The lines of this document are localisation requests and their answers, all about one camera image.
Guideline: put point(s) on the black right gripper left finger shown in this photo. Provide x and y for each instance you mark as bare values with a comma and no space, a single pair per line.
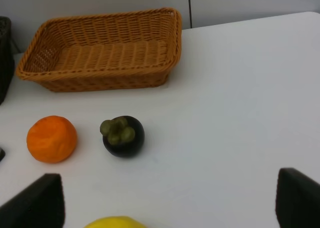
41,204

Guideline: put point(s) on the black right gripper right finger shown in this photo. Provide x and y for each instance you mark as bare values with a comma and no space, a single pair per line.
297,202

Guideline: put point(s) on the orange mandarin fruit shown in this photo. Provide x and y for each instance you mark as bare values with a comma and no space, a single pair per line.
52,139

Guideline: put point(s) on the yellow lemon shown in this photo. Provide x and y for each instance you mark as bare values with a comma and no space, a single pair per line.
115,222

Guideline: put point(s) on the dark purple mangosteen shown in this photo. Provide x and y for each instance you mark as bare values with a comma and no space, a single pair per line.
123,136

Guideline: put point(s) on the dark brown wicker basket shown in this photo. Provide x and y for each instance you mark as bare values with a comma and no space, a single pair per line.
7,64

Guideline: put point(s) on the orange wicker basket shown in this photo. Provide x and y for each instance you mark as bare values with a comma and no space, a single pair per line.
104,52

